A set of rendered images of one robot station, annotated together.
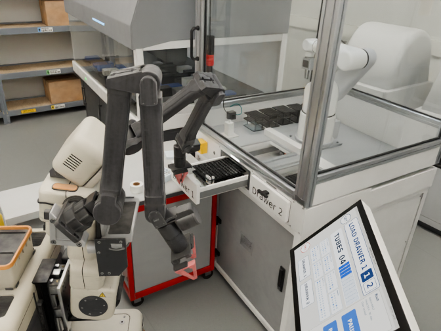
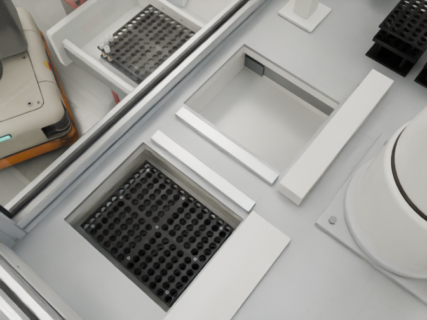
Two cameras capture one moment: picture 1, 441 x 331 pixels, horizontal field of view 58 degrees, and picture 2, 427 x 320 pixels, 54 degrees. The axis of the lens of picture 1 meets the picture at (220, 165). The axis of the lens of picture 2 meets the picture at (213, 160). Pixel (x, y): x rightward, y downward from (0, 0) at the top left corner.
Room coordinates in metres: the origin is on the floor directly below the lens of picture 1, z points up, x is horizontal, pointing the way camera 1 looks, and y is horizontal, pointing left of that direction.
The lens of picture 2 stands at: (1.73, -0.66, 1.64)
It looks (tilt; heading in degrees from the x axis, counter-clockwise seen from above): 63 degrees down; 72
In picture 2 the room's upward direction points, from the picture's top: straight up
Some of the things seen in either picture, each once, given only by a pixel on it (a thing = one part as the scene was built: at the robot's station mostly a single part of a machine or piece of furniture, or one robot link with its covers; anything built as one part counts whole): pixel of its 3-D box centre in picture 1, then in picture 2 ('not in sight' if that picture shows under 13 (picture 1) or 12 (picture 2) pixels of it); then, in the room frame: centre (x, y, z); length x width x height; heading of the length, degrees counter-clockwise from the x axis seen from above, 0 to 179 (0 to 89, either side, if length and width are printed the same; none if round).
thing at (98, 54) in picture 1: (162, 51); not in sight; (3.50, 0.55, 1.13); 1.78 x 1.14 x 0.45; 32
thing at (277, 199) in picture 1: (268, 197); not in sight; (1.60, -0.24, 0.87); 0.29 x 0.02 x 0.11; 32
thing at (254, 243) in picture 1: (296, 222); not in sight; (2.08, -0.50, 0.40); 1.03 x 0.95 x 0.80; 32
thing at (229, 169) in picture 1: (218, 173); not in sight; (1.82, 0.01, 0.87); 0.22 x 0.18 x 0.06; 122
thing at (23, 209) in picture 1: (43, 256); not in sight; (1.68, 0.95, 0.38); 0.30 x 0.30 x 0.76; 36
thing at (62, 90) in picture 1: (62, 88); not in sight; (5.03, 2.12, 0.28); 0.41 x 0.32 x 0.28; 126
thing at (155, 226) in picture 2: not in sight; (159, 232); (1.71, -0.40, 0.87); 0.22 x 0.18 x 0.06; 122
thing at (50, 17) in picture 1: (60, 12); not in sight; (5.10, 2.04, 1.22); 0.41 x 0.32 x 0.28; 126
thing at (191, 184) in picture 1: (184, 181); not in sight; (1.71, 0.18, 0.87); 0.29 x 0.02 x 0.11; 32
